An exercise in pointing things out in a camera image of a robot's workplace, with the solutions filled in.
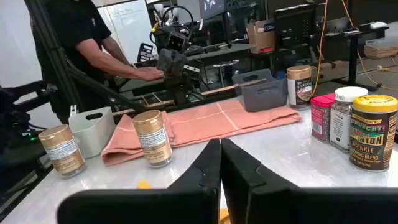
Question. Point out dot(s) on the clear container top left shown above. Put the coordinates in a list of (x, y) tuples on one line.
[(264, 99)]

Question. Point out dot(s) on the whiteboard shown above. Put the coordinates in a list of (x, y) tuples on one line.
[(130, 25)]

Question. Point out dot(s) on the red lid spice jar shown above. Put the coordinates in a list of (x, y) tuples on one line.
[(320, 121)]

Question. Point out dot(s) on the dark display screen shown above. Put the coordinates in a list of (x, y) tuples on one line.
[(213, 7)]

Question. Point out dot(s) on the grey desk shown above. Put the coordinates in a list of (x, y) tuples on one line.
[(224, 51)]

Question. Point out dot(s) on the white plastic bin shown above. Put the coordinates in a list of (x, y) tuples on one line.
[(96, 133)]

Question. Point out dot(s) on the person's forearm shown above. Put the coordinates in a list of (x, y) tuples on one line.
[(105, 60)]

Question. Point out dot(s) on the cardboard box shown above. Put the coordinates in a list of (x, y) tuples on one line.
[(261, 39)]

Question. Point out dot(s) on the person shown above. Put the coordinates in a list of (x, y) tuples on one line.
[(77, 25)]

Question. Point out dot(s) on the pink checked towel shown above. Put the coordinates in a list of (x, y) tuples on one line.
[(202, 124)]

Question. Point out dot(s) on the gold lid spice jar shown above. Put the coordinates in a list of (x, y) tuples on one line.
[(298, 90), (62, 152), (154, 140)]

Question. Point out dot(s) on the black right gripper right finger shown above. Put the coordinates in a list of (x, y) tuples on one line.
[(280, 205)]

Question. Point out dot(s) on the black slotted plastic part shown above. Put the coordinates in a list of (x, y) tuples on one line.
[(145, 53)]

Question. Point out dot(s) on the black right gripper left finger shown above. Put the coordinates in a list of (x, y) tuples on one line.
[(186, 202)]

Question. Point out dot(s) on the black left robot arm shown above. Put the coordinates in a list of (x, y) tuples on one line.
[(180, 90)]

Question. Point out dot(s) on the yellow lid onion sprinkle jar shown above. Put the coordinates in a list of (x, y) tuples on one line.
[(371, 137)]

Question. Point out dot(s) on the black computer monitor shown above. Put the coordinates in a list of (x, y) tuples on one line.
[(295, 28)]

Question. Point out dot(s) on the black standing desk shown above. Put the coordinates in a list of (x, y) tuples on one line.
[(353, 56)]

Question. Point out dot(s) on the white lid bagel seasoning jar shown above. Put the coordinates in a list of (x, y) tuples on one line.
[(340, 124)]

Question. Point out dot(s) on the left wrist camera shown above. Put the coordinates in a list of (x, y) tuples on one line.
[(176, 41)]

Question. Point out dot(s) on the person's hand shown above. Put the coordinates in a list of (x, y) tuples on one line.
[(149, 74)]

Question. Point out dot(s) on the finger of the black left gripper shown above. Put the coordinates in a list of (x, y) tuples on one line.
[(179, 63), (164, 62)]

